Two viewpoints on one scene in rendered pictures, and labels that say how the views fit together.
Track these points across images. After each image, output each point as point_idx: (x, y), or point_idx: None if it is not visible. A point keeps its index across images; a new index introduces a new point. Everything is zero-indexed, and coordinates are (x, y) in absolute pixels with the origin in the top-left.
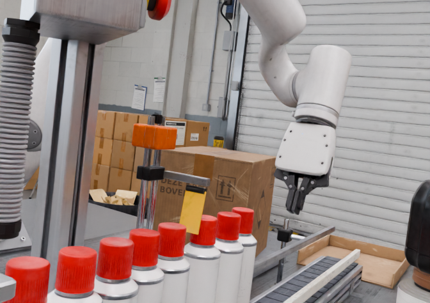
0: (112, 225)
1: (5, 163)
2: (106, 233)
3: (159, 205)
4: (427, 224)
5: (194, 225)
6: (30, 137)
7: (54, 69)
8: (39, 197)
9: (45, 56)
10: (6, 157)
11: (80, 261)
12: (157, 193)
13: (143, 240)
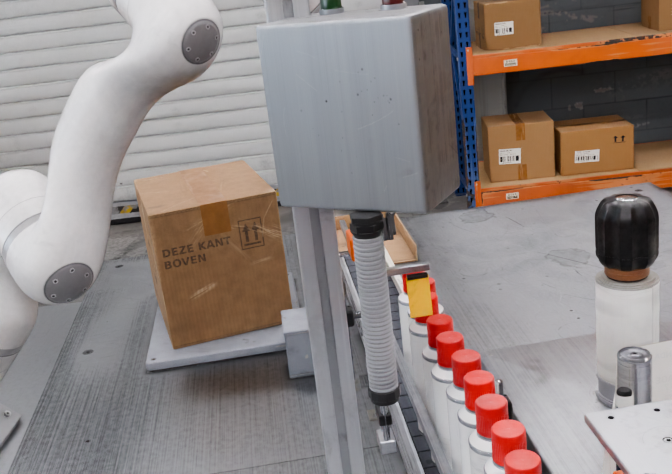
0: (36, 335)
1: (388, 341)
2: (54, 349)
3: (170, 286)
4: (624, 238)
5: (426, 308)
6: (81, 284)
7: (305, 227)
8: (318, 352)
9: (71, 174)
10: (389, 335)
11: (493, 383)
12: (161, 272)
13: (460, 344)
